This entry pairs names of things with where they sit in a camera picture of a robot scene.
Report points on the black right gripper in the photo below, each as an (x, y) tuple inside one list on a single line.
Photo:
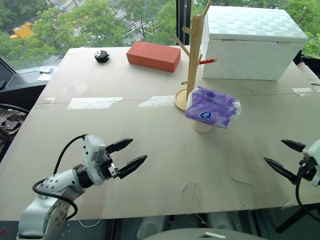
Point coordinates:
[(307, 171)]

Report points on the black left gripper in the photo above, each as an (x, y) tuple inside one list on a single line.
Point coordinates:
[(107, 165)]

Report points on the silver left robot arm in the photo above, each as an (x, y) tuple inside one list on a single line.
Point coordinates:
[(57, 182)]

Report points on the white cup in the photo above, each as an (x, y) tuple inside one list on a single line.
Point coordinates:
[(202, 128)]

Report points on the wooden mug tree stand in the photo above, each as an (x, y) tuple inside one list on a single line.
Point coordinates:
[(194, 62)]

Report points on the large white tape patch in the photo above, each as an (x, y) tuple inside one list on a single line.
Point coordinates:
[(93, 103)]

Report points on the medium white tape patch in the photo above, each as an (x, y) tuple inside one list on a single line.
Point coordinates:
[(157, 101)]

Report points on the black table leg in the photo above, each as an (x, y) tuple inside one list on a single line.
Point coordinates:
[(292, 220)]

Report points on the small white tape patch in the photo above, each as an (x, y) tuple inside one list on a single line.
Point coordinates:
[(303, 91)]

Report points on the pale rounded shape under table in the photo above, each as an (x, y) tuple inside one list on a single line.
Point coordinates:
[(221, 221), (152, 226)]

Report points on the bystander white sleeved arm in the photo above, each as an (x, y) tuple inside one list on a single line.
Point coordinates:
[(308, 72)]

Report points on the purple tissue pack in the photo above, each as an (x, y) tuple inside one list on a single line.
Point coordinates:
[(212, 107)]

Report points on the small black round object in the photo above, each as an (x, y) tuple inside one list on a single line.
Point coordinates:
[(102, 56)]

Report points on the red brick block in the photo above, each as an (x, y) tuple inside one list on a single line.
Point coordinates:
[(152, 56)]

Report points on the white woven storage box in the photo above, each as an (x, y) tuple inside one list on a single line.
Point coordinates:
[(247, 50)]

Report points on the crumpled clear plastic wrap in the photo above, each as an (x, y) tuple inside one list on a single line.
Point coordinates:
[(47, 69)]

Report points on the plaid cloth on chair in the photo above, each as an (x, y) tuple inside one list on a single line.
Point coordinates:
[(10, 127)]

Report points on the red tape peg marker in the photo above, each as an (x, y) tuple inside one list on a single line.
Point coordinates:
[(208, 60)]

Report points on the black side desk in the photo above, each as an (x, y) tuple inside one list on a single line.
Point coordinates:
[(17, 85)]

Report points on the yellow vehicle outside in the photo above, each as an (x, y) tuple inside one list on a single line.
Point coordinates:
[(22, 30)]

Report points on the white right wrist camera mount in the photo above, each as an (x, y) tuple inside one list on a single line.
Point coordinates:
[(312, 151)]

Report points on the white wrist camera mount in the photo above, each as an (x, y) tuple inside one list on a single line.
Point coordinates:
[(91, 155), (312, 151)]

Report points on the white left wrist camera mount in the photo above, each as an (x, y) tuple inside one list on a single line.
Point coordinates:
[(91, 155)]

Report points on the black window frame post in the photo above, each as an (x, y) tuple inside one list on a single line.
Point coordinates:
[(183, 22)]

